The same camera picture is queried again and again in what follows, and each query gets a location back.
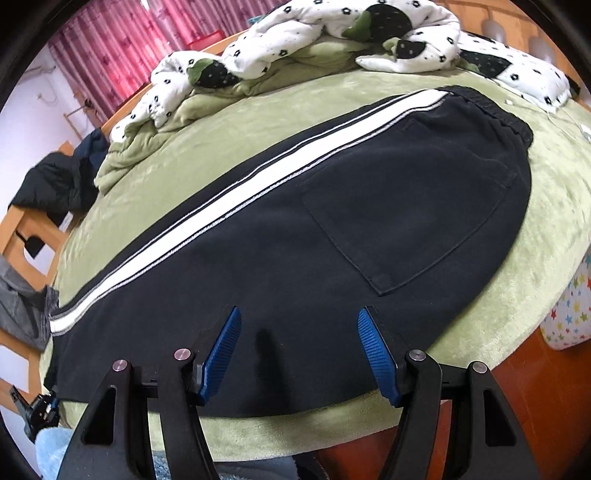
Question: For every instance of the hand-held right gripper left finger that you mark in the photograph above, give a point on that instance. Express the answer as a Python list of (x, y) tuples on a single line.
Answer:
[(224, 353)]

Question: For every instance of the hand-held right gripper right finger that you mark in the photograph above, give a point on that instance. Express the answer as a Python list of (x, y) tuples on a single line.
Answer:
[(376, 355)]

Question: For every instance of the black pants with white stripe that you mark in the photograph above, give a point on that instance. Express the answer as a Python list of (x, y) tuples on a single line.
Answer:
[(277, 254)]

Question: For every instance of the grey cloth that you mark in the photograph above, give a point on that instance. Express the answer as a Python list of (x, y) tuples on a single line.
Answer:
[(18, 300)]

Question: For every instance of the green fleece blanket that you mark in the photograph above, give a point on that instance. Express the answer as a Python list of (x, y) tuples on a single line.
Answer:
[(531, 258)]

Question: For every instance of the wooden chair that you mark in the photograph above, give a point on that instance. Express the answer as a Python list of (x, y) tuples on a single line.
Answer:
[(14, 230)]

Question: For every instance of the star print fabric box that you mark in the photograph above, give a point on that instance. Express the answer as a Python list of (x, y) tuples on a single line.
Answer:
[(572, 314)]

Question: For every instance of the black jacket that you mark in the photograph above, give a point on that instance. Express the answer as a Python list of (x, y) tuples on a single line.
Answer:
[(51, 184)]

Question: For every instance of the dark blue garment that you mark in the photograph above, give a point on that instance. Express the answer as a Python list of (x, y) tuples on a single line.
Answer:
[(94, 147)]

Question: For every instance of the white flower print quilt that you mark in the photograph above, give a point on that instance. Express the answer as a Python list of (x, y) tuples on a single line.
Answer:
[(286, 50)]

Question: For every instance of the red curtain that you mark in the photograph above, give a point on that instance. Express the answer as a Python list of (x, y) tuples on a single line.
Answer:
[(138, 41)]

